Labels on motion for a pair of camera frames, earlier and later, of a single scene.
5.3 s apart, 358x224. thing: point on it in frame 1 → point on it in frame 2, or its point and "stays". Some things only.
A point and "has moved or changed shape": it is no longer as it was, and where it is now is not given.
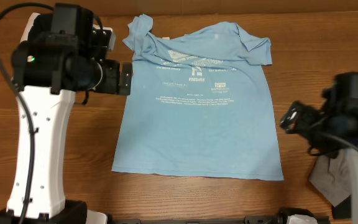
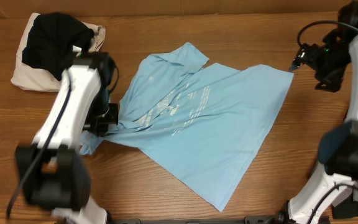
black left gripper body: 109,82 → 103,112
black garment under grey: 343,210 stays
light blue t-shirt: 195,101 has moved or changed shape
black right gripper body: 309,126 → 330,63
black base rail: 279,217 stays
